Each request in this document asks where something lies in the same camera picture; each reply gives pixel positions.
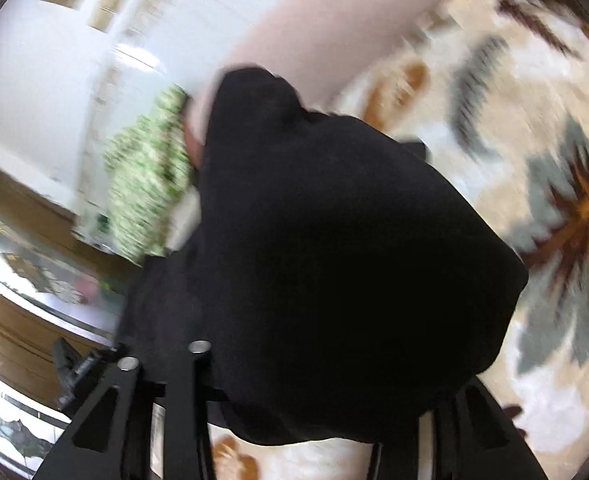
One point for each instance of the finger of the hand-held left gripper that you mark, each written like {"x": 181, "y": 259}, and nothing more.
{"x": 67, "y": 367}

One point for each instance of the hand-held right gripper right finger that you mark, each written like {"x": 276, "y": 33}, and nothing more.
{"x": 474, "y": 430}

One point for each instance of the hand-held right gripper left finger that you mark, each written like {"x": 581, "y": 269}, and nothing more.
{"x": 184, "y": 410}

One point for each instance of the black jacket with fur collar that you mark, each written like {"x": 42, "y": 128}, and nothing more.
{"x": 324, "y": 235}

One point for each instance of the wooden door with decorative glass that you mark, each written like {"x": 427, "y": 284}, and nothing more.
{"x": 24, "y": 320}

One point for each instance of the green patterned pillow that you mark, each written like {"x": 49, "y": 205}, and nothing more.
{"x": 144, "y": 185}

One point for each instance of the leaf print blanket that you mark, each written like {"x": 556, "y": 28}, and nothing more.
{"x": 524, "y": 110}

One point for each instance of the pink bolster cushion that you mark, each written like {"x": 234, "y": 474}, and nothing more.
{"x": 314, "y": 35}

